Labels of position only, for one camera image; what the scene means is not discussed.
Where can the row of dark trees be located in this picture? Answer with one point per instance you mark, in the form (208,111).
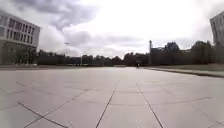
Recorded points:
(110,60)

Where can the grey paved stone plaza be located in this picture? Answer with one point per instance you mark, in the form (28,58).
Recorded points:
(116,96)

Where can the tall chimney tower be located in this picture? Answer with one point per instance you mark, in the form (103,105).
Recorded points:
(150,50)

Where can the low dark kerb step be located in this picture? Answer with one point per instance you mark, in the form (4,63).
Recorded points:
(186,71)

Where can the grass strip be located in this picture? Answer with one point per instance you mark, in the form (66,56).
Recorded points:
(193,67)

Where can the large pale windowed building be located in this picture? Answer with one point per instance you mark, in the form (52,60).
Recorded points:
(16,36)

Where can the grey windowed building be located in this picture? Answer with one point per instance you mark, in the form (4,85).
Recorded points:
(218,30)

